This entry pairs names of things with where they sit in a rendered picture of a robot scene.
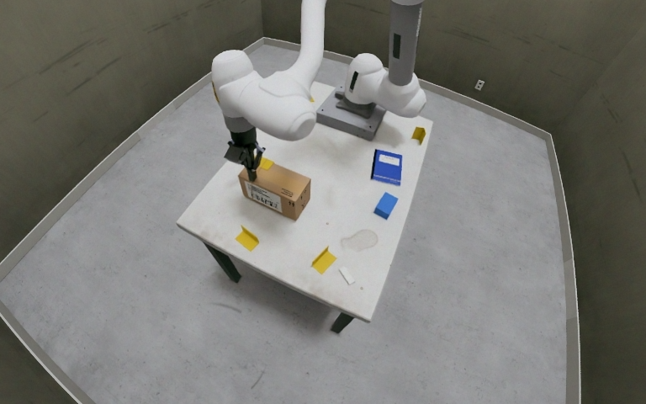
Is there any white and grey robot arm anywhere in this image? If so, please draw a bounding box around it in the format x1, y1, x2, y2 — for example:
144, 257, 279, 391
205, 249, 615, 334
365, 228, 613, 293
212, 0, 426, 141

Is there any blue rectangular block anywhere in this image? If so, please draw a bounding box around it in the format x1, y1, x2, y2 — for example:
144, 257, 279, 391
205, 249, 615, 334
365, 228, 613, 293
373, 192, 398, 220

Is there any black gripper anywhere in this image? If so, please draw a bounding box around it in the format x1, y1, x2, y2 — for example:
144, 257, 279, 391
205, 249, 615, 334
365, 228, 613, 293
228, 126, 266, 183

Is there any blue notebook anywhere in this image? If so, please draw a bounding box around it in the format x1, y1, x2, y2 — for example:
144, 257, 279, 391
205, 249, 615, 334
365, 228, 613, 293
370, 149, 403, 187

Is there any brown cardboard carton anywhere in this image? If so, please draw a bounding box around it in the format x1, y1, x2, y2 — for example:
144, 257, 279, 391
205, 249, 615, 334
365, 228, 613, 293
238, 163, 311, 221

